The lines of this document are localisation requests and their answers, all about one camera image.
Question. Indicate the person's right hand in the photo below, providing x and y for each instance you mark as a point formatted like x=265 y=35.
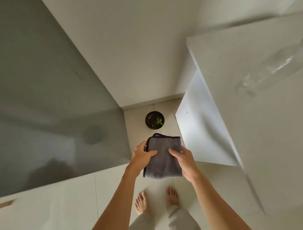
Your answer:
x=187 y=163

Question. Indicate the person's left hand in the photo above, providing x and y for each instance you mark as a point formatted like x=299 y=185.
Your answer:
x=138 y=158

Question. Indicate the person's left thumb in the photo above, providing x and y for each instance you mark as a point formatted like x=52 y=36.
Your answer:
x=150 y=153

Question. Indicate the person's right thumb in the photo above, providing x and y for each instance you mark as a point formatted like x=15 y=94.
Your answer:
x=174 y=153

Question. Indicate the grey cloth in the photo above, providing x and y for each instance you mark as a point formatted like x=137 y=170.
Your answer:
x=163 y=158

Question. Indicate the person's right forearm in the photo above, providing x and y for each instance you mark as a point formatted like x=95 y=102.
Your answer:
x=217 y=203

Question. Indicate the person's left forearm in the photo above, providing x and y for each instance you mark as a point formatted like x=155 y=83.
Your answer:
x=113 y=201

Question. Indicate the small green plant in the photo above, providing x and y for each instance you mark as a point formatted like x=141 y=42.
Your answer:
x=159 y=121

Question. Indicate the black plant pot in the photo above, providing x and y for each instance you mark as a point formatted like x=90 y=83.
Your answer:
x=154 y=120

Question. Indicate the person's right foot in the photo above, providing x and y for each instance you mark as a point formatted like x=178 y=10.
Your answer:
x=172 y=197

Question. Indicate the person's foot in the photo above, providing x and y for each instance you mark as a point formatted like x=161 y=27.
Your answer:
x=172 y=197
x=141 y=202

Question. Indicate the person's left foot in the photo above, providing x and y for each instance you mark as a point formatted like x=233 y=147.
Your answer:
x=141 y=202

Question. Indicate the person's beige trousers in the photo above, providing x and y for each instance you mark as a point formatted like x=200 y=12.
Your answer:
x=165 y=219

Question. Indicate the white table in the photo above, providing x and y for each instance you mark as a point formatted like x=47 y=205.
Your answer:
x=248 y=111

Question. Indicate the grey glass panel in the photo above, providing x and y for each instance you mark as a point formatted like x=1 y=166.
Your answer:
x=52 y=99

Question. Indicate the clear plastic bottle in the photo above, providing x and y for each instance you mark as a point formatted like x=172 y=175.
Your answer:
x=272 y=68

